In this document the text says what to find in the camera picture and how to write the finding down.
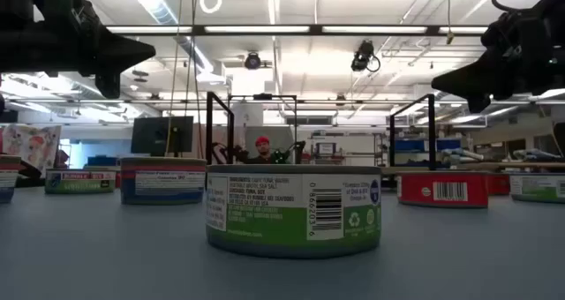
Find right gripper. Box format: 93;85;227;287
431;8;557;114

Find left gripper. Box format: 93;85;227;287
46;0;157;100

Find green tuna can silver lid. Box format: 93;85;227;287
44;168;117;195
508;172;565;204
205;164;382;260

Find blue seafood can gold lid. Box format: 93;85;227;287
119;156;207;206
0;154;22;205

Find black computer monitor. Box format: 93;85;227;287
130;116;195;156

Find blue storage bins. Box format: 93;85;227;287
394;138;463;154

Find blue crate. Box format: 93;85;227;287
87;155;119;168

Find floral printed board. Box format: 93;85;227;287
0;124;62;177

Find person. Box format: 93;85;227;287
245;135;283;165

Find blue table mat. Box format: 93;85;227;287
0;183;565;300

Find hanging cable with yellow plug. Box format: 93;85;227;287
444;0;456;45

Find dark hanging cable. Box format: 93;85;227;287
184;0;205;160

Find white hanging ring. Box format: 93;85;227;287
198;0;223;15

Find black ceiling camera with cable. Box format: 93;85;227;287
350;39;381;74

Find black round ceiling camera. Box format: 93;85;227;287
244;51;262;71

